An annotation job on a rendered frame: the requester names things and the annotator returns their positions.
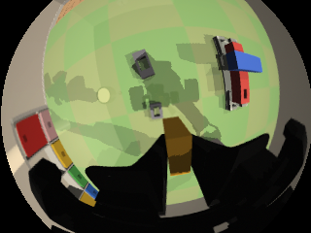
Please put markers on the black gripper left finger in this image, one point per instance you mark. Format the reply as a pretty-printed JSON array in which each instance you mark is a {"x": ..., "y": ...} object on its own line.
[{"x": 148, "y": 175}]

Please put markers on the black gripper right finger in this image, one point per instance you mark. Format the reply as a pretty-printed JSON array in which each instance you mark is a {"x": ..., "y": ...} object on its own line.
[{"x": 214, "y": 164}]

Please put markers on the blue long rectangular block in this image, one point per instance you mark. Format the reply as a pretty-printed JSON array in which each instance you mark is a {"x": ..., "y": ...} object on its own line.
[{"x": 240, "y": 61}]

